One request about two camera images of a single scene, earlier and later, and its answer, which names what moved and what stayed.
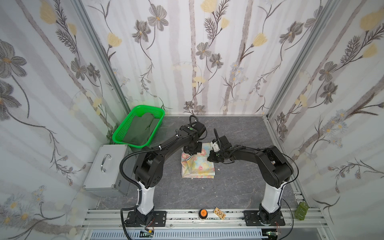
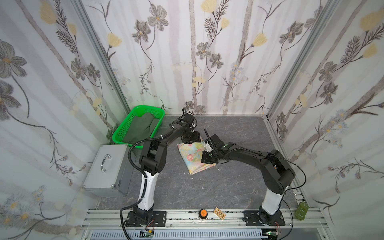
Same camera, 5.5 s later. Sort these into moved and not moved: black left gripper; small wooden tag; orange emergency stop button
Moved: black left gripper
Not moved: orange emergency stop button; small wooden tag
